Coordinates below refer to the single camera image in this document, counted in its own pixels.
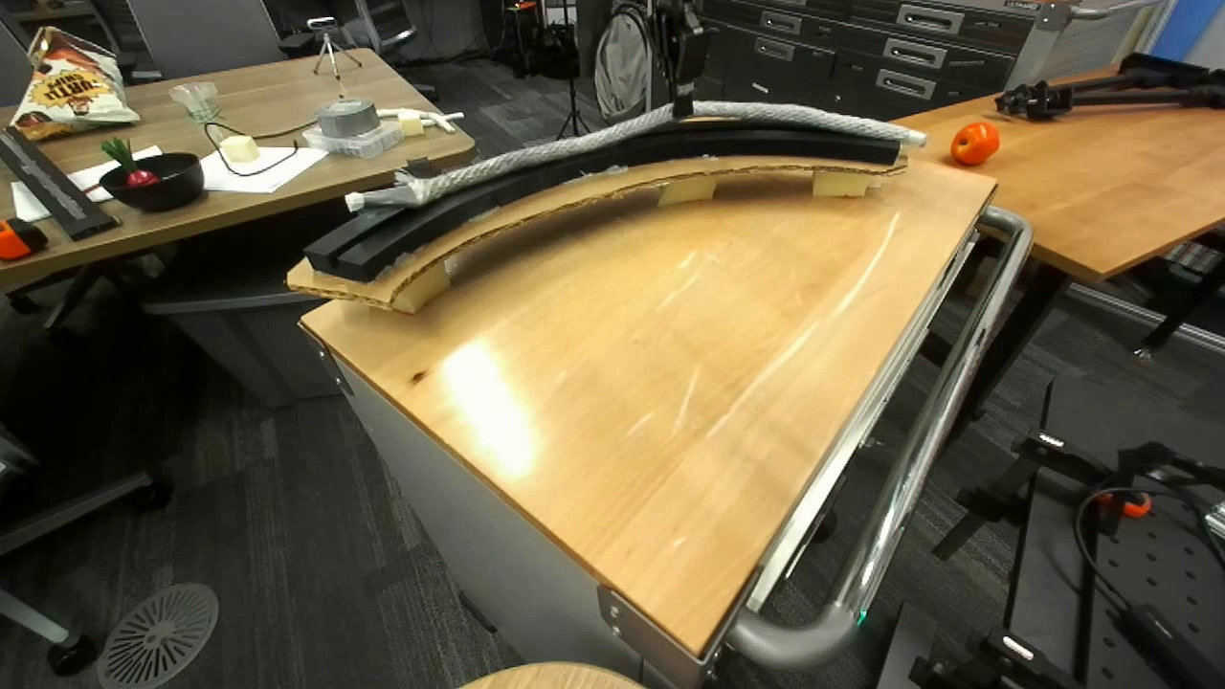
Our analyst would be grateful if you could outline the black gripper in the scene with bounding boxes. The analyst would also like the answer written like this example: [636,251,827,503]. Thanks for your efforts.
[649,0,714,123]

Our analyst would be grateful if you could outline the white braided rope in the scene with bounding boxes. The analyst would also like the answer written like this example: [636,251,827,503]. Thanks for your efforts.
[342,94,929,216]

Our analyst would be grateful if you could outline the dark drawer cabinet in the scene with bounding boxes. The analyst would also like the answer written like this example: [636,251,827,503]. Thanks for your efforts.
[700,0,1065,131]

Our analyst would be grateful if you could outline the orange toy fruit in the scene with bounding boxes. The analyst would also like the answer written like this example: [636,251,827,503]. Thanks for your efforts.
[945,117,1003,173]

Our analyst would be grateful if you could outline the grey tape roll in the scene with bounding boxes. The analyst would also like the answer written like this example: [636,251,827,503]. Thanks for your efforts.
[320,94,383,144]

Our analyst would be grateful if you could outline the black folded tripod tool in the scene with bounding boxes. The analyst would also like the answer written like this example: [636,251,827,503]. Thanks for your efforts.
[992,48,1225,125]

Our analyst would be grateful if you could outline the small tabletop tripod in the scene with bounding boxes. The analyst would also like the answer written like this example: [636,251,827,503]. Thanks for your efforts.
[302,12,363,82]

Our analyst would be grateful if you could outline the wooden desk with clutter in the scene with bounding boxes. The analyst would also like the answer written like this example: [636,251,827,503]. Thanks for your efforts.
[0,45,479,297]

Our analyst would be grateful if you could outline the white paper sheet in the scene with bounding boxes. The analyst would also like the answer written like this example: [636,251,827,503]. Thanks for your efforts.
[197,140,339,199]

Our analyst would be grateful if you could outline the wooden desk with orange fruit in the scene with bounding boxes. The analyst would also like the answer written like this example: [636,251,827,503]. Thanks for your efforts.
[892,65,1225,287]

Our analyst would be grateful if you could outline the grey cart with wooden top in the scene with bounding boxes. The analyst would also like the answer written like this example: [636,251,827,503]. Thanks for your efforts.
[300,150,1038,689]

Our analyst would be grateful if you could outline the black bowl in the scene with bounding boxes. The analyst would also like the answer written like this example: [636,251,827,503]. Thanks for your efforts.
[95,150,209,215]

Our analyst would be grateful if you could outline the round wooden stool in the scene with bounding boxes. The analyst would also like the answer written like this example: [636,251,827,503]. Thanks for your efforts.
[457,659,649,689]

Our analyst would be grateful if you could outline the chips bag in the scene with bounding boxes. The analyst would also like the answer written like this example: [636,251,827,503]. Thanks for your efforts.
[9,28,147,136]

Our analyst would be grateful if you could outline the orange clamp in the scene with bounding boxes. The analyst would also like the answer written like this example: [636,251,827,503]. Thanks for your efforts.
[1097,489,1159,524]

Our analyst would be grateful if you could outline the long black bar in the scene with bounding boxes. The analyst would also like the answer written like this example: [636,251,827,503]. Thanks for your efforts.
[0,125,122,246]

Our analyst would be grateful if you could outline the black optical breadboard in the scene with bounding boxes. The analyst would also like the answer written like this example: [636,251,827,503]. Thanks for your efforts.
[878,380,1225,689]

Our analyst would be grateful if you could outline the small orange object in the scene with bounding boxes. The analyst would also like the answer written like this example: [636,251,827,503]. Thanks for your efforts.
[0,216,55,267]

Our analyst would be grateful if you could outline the office chair base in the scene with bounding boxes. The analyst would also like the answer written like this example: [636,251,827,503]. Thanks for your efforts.
[0,423,175,680]

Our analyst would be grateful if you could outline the round perforated floor vent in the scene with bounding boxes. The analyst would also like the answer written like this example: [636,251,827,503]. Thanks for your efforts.
[95,581,223,689]

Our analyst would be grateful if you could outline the steel tube cart handle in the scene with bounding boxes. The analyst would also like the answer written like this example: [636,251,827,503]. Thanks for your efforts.
[725,207,1034,673]

